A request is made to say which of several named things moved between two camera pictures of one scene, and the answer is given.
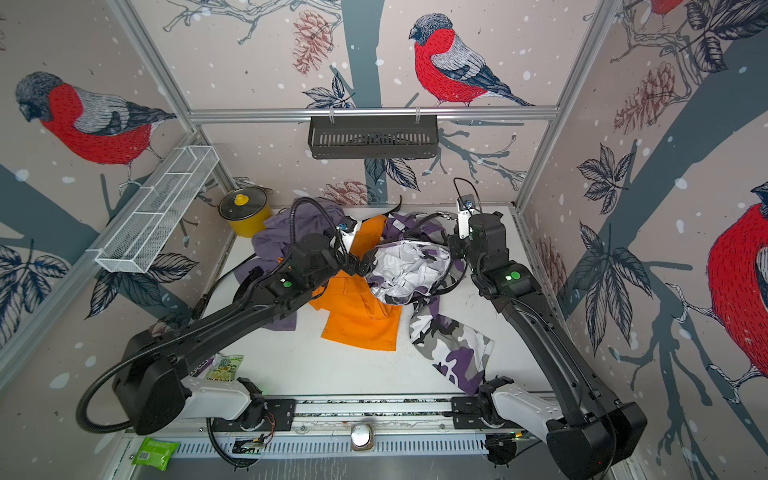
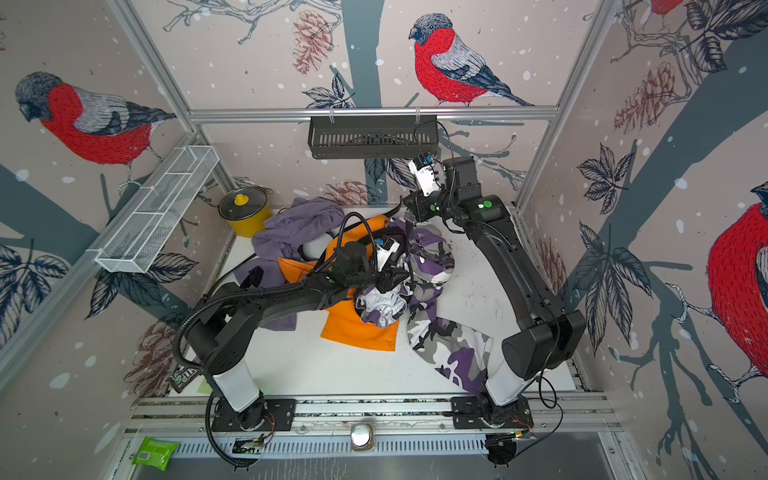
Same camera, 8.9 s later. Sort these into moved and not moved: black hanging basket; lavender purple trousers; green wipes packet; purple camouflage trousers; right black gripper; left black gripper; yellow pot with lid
Moved: left black gripper; right black gripper; purple camouflage trousers
Not moved: yellow pot with lid; lavender purple trousers; black hanging basket; green wipes packet
